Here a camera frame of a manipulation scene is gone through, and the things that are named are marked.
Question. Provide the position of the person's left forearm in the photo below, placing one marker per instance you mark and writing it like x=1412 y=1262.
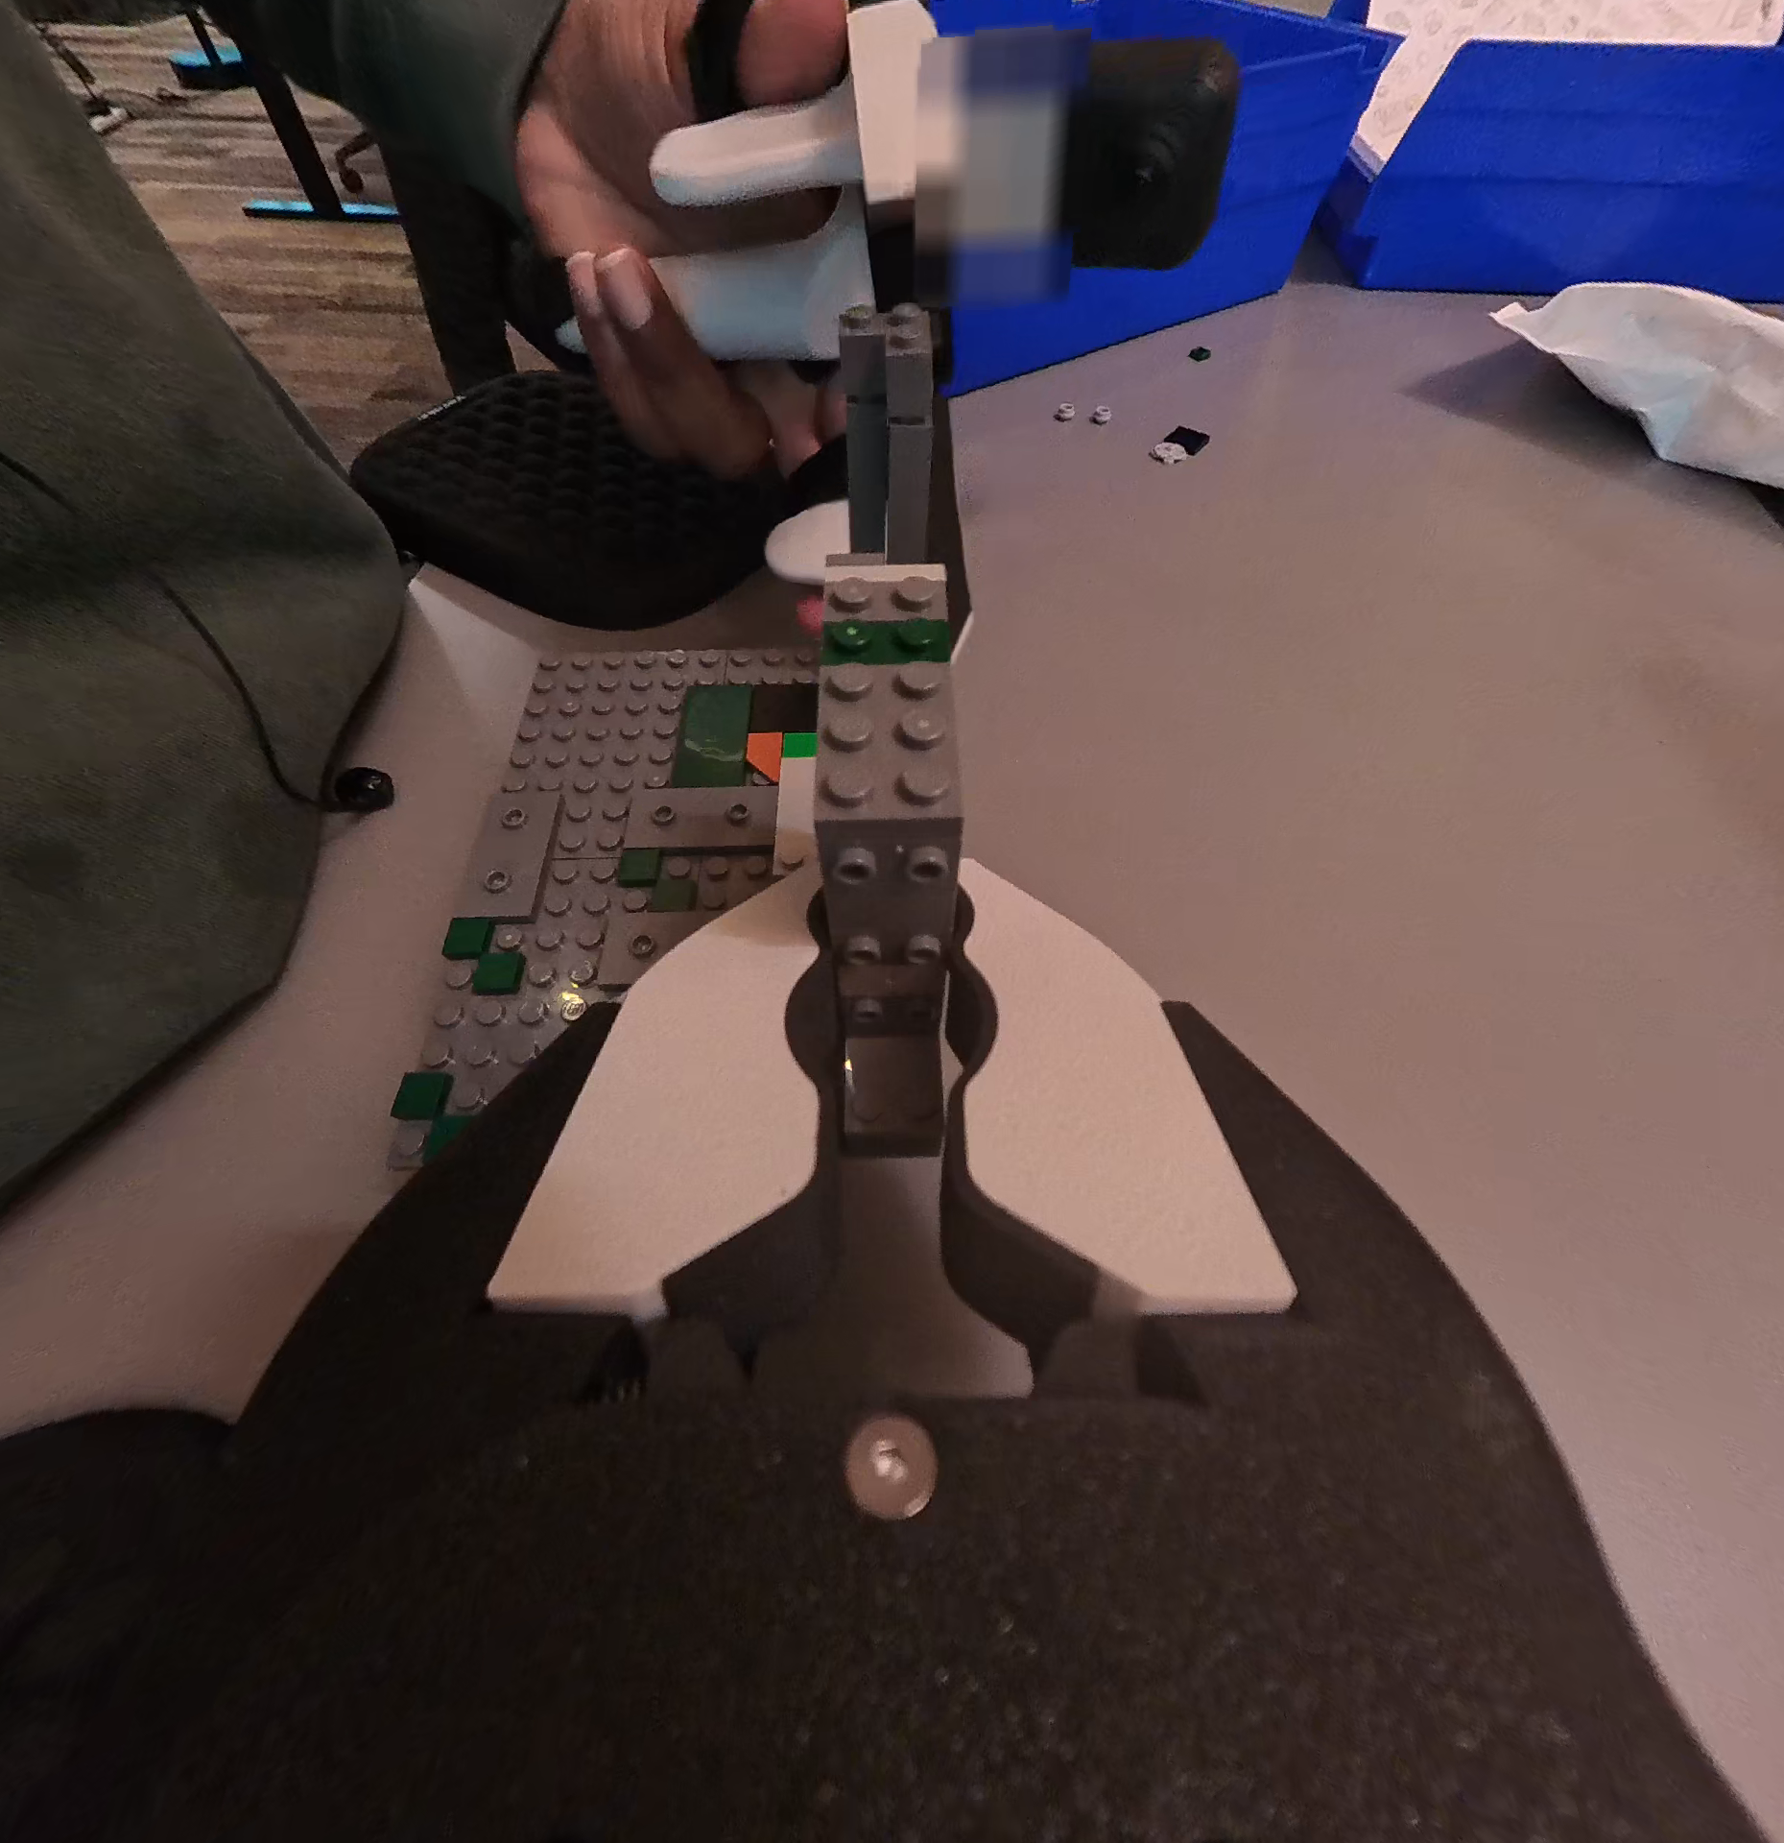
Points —
x=401 y=57

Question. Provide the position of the person's left hand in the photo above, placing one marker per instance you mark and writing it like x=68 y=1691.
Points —
x=605 y=159

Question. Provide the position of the grey desk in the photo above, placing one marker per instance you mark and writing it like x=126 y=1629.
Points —
x=1338 y=863

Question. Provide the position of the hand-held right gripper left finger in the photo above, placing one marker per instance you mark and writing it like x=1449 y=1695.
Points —
x=647 y=1136

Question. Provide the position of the grey brick structure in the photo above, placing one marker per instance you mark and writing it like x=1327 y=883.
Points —
x=891 y=750

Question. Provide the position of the person's green sweater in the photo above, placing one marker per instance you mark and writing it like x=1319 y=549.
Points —
x=114 y=576

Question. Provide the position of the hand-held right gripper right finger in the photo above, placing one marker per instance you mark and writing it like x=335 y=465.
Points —
x=1122 y=1136

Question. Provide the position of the white crumpled tissue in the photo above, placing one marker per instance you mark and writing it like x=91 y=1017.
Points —
x=1668 y=376

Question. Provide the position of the grey brick baseplate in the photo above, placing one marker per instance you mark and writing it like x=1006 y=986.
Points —
x=589 y=733

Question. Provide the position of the black table leg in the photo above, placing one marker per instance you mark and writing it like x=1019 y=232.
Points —
x=294 y=129

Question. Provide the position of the blue plastic bin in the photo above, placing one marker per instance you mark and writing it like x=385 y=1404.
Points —
x=1556 y=187
x=1281 y=174

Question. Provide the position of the black mesh seat cushion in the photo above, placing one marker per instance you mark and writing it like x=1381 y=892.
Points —
x=545 y=504

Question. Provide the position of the white printed paper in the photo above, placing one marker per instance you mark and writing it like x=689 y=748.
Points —
x=1583 y=18
x=1405 y=101

